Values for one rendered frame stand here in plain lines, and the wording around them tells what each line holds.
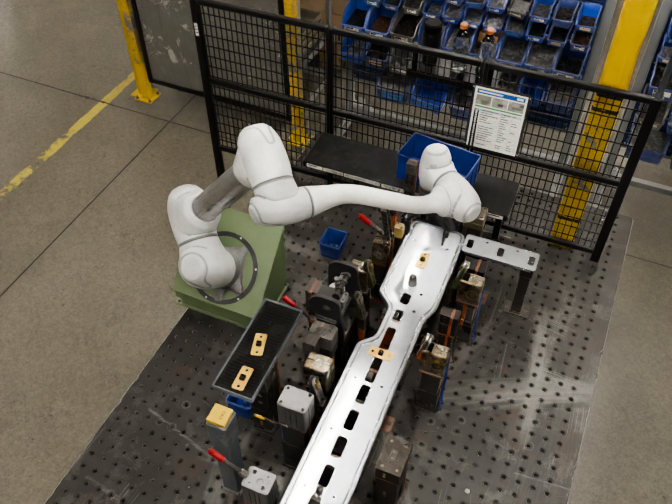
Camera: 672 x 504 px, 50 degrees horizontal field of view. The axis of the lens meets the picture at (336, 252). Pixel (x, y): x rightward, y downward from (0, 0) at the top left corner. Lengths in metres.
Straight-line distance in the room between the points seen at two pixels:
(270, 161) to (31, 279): 2.41
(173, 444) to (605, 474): 1.93
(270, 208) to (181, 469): 1.01
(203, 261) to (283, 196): 0.57
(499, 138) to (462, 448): 1.22
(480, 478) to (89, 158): 3.36
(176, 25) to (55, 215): 1.41
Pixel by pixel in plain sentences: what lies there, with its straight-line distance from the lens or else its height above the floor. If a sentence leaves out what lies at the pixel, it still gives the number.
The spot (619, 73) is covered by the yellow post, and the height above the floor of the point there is 1.60.
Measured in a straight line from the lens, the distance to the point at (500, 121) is 2.96.
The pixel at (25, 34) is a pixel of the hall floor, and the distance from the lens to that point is 6.47.
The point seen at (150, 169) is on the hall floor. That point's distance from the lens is 4.81.
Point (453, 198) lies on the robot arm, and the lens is 2.30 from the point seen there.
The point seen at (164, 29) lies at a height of 0.60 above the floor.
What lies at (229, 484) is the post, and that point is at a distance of 2.57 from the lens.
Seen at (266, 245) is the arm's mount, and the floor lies 1.00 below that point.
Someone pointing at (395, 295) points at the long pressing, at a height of 1.00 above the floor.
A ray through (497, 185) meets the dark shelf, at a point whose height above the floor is 1.03.
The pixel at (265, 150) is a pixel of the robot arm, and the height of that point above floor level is 1.66.
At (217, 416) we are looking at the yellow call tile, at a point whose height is 1.16.
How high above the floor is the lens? 3.06
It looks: 47 degrees down
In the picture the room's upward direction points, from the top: straight up
